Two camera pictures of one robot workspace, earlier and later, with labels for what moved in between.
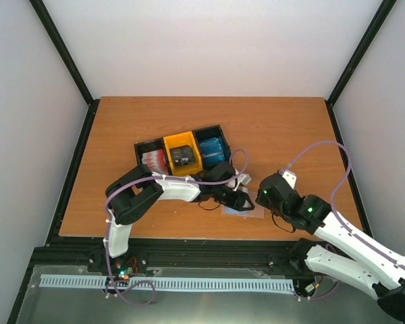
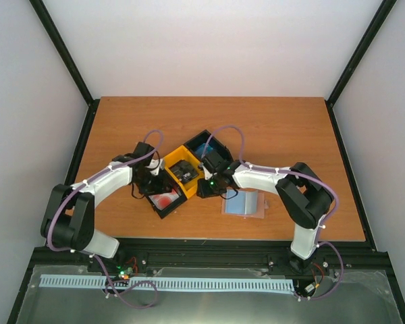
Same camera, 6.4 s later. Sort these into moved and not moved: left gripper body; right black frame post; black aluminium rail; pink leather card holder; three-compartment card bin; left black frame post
Moved: left gripper body; three-compartment card bin
Not moved: black aluminium rail; left black frame post; pink leather card holder; right black frame post
